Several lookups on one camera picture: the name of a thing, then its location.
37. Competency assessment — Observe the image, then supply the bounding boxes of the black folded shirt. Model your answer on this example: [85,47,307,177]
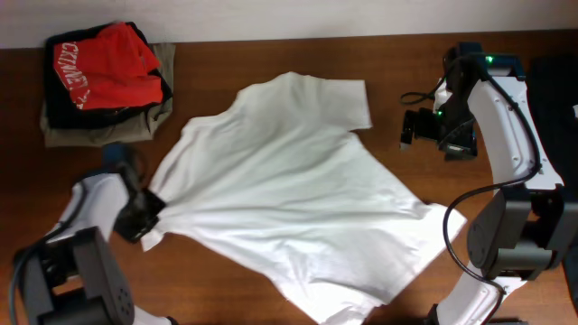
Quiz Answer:
[43,23,173,129]

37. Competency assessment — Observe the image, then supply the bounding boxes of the khaki folded garment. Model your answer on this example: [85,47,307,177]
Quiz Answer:
[40,41,176,147]

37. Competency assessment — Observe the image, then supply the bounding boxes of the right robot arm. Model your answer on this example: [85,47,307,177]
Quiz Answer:
[400,50,577,324]

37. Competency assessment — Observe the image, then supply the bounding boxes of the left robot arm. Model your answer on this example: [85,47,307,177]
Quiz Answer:
[8,173,178,325]

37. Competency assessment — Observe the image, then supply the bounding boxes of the white t-shirt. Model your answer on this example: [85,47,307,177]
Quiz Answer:
[142,72,465,324]

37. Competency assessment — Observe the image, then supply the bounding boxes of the red folded shirt white lettering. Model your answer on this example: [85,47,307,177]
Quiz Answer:
[52,23,163,111]

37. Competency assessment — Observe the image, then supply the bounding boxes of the black garment at right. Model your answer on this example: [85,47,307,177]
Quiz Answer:
[526,53,578,312]

